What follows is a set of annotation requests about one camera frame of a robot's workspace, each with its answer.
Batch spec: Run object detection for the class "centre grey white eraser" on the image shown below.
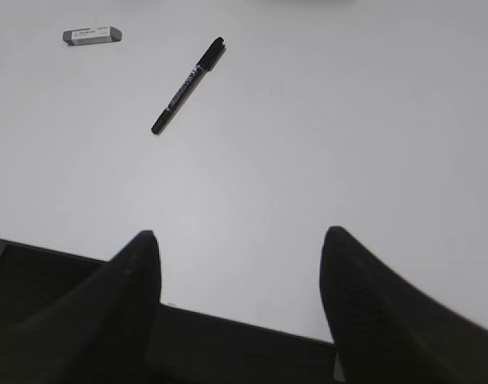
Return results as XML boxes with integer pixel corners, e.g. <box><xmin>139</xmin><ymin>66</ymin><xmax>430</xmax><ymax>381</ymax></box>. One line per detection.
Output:
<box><xmin>62</xmin><ymin>26</ymin><xmax>122</xmax><ymax>46</ymax></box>

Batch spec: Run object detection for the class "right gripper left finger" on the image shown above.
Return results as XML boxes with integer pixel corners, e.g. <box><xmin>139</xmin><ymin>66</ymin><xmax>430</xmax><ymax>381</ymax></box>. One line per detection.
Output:
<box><xmin>0</xmin><ymin>230</ymin><xmax>162</xmax><ymax>383</ymax></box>

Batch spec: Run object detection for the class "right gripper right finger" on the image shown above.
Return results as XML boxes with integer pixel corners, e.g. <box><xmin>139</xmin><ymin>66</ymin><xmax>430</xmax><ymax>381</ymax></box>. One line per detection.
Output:
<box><xmin>319</xmin><ymin>226</ymin><xmax>488</xmax><ymax>383</ymax></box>

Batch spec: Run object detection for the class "middle black marker pen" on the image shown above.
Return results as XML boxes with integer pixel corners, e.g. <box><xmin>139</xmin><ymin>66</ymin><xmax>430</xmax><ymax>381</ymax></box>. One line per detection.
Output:
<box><xmin>151</xmin><ymin>36</ymin><xmax>226</xmax><ymax>135</ymax></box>

